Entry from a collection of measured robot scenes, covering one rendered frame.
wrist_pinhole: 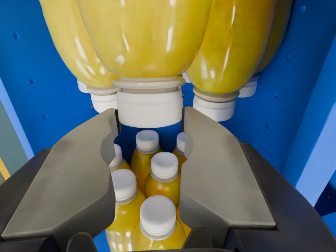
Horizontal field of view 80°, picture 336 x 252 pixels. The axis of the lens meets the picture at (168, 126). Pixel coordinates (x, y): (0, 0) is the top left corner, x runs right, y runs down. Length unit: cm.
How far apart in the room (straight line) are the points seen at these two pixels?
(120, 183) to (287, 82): 22
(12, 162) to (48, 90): 182
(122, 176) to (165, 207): 7
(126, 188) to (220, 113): 15
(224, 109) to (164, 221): 13
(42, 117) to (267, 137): 27
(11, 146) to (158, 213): 179
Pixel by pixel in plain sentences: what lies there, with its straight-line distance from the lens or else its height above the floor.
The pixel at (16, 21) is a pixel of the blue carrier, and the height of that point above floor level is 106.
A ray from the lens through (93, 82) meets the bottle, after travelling 18.
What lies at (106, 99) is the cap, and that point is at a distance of 19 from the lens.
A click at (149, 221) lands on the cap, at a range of 23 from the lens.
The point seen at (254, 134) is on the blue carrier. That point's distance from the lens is 30.
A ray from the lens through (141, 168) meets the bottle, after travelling 35.
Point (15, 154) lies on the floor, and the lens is 200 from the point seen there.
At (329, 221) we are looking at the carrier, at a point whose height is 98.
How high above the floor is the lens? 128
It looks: 59 degrees down
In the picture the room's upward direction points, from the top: 177 degrees clockwise
